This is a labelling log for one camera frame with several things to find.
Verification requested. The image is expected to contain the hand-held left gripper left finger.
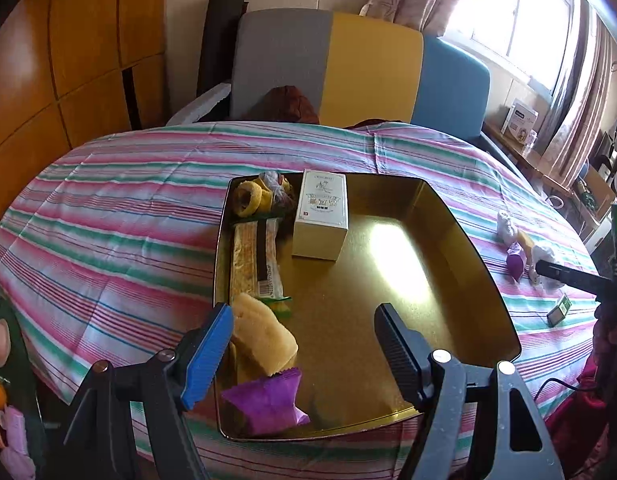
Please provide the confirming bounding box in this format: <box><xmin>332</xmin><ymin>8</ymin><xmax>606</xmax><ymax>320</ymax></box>
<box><xmin>53</xmin><ymin>302</ymin><xmax>235</xmax><ymax>480</ymax></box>

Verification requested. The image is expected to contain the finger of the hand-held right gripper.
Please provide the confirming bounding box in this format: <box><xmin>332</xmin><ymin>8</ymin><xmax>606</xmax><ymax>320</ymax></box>
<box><xmin>535</xmin><ymin>259</ymin><xmax>614</xmax><ymax>297</ymax></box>

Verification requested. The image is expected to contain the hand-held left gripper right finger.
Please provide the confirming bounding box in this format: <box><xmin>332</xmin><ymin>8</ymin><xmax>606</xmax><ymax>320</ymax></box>
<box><xmin>373</xmin><ymin>302</ymin><xmax>564</xmax><ymax>480</ymax></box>

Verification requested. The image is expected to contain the gold tin tray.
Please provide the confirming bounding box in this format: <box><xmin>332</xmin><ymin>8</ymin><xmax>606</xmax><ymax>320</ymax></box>
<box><xmin>212</xmin><ymin>170</ymin><xmax>522</xmax><ymax>442</ymax></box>

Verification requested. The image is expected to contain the purple snack packet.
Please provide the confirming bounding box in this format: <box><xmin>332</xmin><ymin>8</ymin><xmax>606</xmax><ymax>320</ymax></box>
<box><xmin>221</xmin><ymin>367</ymin><xmax>312</xmax><ymax>436</ymax></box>
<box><xmin>506</xmin><ymin>242</ymin><xmax>528</xmax><ymax>281</ymax></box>

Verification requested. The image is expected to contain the long snack packet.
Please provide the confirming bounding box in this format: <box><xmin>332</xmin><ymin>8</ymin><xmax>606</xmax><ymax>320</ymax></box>
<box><xmin>230</xmin><ymin>217</ymin><xmax>293</xmax><ymax>317</ymax></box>

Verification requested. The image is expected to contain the cream carton box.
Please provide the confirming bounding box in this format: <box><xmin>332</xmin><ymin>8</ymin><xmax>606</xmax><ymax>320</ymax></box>
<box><xmin>292</xmin><ymin>170</ymin><xmax>350</xmax><ymax>261</ymax></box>

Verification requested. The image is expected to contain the bag of yellow rings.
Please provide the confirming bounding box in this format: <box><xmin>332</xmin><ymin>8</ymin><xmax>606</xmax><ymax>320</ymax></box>
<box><xmin>233</xmin><ymin>171</ymin><xmax>296</xmax><ymax>220</ymax></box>

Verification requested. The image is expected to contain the white plastic wrapped item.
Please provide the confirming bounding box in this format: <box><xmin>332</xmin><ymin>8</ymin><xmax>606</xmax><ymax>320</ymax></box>
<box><xmin>529</xmin><ymin>245</ymin><xmax>564</xmax><ymax>288</ymax></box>

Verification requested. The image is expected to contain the small box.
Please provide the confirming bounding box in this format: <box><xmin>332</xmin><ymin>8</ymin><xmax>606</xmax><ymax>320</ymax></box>
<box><xmin>547</xmin><ymin>294</ymin><xmax>572</xmax><ymax>326</ymax></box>

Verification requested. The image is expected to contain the wooden shelf unit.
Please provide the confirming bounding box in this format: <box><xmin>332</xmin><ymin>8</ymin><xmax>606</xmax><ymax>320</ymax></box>
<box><xmin>571</xmin><ymin>157</ymin><xmax>617</xmax><ymax>231</ymax></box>

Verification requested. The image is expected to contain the white plastic bag ball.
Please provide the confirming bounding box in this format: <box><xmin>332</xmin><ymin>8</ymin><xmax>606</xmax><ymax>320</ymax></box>
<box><xmin>496</xmin><ymin>211</ymin><xmax>518</xmax><ymax>241</ymax></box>

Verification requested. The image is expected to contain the wooden side desk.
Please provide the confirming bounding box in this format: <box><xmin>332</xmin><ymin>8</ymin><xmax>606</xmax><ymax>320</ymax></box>
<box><xmin>481</xmin><ymin>120</ymin><xmax>599</xmax><ymax>231</ymax></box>

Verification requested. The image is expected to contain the striped curtain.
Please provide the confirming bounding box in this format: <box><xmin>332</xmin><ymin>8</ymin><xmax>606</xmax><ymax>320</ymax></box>
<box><xmin>536</xmin><ymin>0</ymin><xmax>617</xmax><ymax>186</ymax></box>

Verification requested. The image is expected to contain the white printed carton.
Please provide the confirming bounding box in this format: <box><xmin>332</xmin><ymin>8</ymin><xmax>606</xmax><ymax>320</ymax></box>
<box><xmin>501</xmin><ymin>101</ymin><xmax>539</xmax><ymax>142</ymax></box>

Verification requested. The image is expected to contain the striped table cloth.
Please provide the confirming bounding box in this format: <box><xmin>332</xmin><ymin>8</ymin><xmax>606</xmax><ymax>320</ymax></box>
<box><xmin>0</xmin><ymin>121</ymin><xmax>612</xmax><ymax>478</ymax></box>

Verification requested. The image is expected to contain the pink ribbed block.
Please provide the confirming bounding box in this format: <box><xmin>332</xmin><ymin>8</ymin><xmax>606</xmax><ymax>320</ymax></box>
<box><xmin>0</xmin><ymin>406</ymin><xmax>28</xmax><ymax>448</ymax></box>

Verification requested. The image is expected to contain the pink round toy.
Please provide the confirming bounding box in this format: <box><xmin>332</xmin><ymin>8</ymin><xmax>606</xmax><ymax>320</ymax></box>
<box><xmin>1</xmin><ymin>447</ymin><xmax>36</xmax><ymax>480</ymax></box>

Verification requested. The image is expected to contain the window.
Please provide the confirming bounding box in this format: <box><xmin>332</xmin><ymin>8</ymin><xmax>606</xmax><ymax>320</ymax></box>
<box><xmin>441</xmin><ymin>0</ymin><xmax>584</xmax><ymax>96</ymax></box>

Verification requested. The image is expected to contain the dark red cloth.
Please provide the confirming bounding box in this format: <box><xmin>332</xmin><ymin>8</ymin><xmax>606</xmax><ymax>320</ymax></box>
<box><xmin>248</xmin><ymin>86</ymin><xmax>320</xmax><ymax>125</ymax></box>

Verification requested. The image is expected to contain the grey yellow blue sofa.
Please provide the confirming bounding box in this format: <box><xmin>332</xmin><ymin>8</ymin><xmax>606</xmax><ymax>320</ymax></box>
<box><xmin>168</xmin><ymin>8</ymin><xmax>509</xmax><ymax>161</ymax></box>

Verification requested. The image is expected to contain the black rolled mat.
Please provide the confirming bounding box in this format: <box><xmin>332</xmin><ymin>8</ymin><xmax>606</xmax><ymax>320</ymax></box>
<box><xmin>196</xmin><ymin>0</ymin><xmax>249</xmax><ymax>98</ymax></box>

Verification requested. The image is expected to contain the wooden wardrobe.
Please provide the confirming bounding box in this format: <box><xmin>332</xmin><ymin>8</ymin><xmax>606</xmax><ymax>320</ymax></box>
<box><xmin>0</xmin><ymin>0</ymin><xmax>168</xmax><ymax>241</ymax></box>

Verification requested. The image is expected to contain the black cable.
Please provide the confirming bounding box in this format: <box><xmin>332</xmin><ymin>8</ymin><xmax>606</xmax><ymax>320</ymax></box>
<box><xmin>533</xmin><ymin>376</ymin><xmax>595</xmax><ymax>404</ymax></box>

